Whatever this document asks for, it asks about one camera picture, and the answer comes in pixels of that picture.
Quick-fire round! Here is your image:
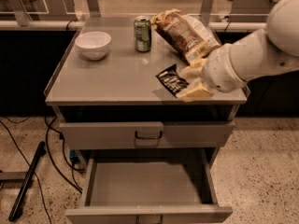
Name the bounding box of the white horizontal rail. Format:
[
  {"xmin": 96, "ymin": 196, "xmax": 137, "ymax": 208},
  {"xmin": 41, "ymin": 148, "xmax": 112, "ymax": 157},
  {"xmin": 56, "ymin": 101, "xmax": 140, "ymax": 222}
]
[{"xmin": 0, "ymin": 21, "xmax": 266, "ymax": 32}]

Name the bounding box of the grey top drawer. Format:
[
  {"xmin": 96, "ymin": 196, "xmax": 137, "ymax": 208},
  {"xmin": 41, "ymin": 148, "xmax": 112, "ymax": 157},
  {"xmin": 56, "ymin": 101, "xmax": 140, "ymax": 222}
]
[{"xmin": 60, "ymin": 121, "xmax": 235, "ymax": 150}]

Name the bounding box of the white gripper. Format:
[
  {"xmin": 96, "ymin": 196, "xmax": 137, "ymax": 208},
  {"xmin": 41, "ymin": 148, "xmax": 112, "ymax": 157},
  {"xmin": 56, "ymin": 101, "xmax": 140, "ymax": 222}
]
[{"xmin": 176, "ymin": 44, "xmax": 246, "ymax": 102}]

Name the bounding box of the green soda can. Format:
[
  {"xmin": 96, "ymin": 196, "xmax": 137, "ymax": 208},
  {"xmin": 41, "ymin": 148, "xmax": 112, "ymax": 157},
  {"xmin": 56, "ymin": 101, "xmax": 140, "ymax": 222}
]
[{"xmin": 134, "ymin": 16, "xmax": 151, "ymax": 52}]

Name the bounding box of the brown chip bag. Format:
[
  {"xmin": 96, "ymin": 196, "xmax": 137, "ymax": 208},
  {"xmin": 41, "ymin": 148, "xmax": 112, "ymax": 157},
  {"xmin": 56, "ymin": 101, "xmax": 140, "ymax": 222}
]
[{"xmin": 150, "ymin": 9, "xmax": 221, "ymax": 65}]

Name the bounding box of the black rxbar chocolate bar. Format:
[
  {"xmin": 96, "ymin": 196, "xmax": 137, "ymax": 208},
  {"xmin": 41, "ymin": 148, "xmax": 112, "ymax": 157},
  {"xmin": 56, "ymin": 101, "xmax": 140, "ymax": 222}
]
[{"xmin": 156, "ymin": 64, "xmax": 189, "ymax": 96}]

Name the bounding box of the black bar on floor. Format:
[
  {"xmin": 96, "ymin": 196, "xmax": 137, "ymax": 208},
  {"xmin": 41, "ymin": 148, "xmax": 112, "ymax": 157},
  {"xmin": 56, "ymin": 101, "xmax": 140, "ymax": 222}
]
[{"xmin": 8, "ymin": 141, "xmax": 46, "ymax": 222}]

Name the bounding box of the black middle drawer handle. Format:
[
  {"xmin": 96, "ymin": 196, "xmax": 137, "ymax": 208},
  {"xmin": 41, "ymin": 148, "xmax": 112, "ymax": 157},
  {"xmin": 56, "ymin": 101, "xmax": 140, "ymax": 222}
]
[{"xmin": 135, "ymin": 215, "xmax": 164, "ymax": 224}]

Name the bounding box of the black drawer handle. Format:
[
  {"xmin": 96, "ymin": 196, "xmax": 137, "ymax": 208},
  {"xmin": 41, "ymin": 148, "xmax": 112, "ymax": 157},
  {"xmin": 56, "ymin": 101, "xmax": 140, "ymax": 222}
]
[
  {"xmin": 135, "ymin": 131, "xmax": 164, "ymax": 140},
  {"xmin": 135, "ymin": 215, "xmax": 164, "ymax": 224}
]

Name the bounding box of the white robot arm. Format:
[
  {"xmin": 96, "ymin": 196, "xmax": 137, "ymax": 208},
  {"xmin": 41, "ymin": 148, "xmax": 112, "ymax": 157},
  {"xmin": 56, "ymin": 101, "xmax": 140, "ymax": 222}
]
[{"xmin": 176, "ymin": 0, "xmax": 299, "ymax": 102}]

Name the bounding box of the black top drawer handle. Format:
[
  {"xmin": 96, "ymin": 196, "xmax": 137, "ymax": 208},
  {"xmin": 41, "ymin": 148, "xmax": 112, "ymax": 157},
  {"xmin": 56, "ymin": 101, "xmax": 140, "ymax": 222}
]
[{"xmin": 135, "ymin": 131, "xmax": 164, "ymax": 140}]

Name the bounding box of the black cable by cabinet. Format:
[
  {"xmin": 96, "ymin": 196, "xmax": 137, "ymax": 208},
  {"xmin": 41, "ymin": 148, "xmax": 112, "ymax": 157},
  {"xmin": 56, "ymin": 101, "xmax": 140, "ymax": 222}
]
[{"xmin": 43, "ymin": 115, "xmax": 85, "ymax": 194}]

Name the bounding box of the grey metal drawer cabinet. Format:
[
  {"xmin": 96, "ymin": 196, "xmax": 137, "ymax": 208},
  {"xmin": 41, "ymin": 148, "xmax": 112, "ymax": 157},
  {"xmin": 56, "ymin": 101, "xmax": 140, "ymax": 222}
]
[{"xmin": 46, "ymin": 17, "xmax": 247, "ymax": 162}]

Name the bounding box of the black floor cable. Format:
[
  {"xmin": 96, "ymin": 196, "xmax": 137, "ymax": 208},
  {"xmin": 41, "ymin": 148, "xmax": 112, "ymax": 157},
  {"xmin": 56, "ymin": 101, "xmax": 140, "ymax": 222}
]
[{"xmin": 0, "ymin": 117, "xmax": 54, "ymax": 224}]

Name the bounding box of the white ceramic bowl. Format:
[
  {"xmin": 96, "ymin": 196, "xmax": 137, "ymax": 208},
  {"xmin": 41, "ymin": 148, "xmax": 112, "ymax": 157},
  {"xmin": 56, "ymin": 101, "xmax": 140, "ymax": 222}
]
[{"xmin": 75, "ymin": 31, "xmax": 112, "ymax": 61}]

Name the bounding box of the grey open middle drawer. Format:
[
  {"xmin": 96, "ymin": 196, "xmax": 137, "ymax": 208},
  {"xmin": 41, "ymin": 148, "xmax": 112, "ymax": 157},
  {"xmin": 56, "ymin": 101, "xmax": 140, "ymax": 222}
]
[{"xmin": 65, "ymin": 148, "xmax": 233, "ymax": 224}]

